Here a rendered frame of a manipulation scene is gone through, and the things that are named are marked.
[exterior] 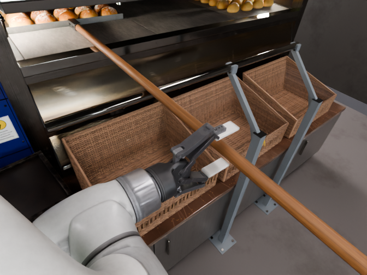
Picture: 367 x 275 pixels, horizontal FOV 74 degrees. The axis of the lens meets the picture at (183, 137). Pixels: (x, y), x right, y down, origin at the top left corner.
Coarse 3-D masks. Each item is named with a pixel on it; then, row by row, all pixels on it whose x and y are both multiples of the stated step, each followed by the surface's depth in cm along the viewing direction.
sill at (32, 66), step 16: (256, 16) 154; (272, 16) 158; (288, 16) 170; (176, 32) 122; (192, 32) 124; (208, 32) 131; (96, 48) 101; (112, 48) 102; (128, 48) 106; (144, 48) 111; (32, 64) 87; (48, 64) 90; (64, 64) 93; (80, 64) 97
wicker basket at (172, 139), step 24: (120, 120) 122; (144, 120) 130; (168, 120) 137; (72, 144) 110; (96, 144) 117; (120, 144) 126; (144, 144) 135; (168, 144) 146; (96, 168) 122; (120, 168) 130; (144, 168) 131; (192, 168) 133; (192, 192) 113; (168, 216) 110
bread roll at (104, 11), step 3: (102, 9) 127; (105, 9) 127; (108, 9) 128; (111, 9) 129; (114, 9) 130; (99, 12) 128; (102, 12) 127; (105, 12) 127; (108, 12) 128; (111, 12) 129; (114, 12) 130; (99, 15) 128; (102, 15) 128
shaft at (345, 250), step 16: (80, 32) 109; (128, 64) 85; (144, 80) 78; (160, 96) 72; (176, 112) 67; (192, 128) 64; (224, 144) 58; (240, 160) 54; (256, 176) 51; (272, 192) 49; (288, 208) 47; (304, 208) 46; (304, 224) 45; (320, 224) 44; (336, 240) 42; (352, 256) 40
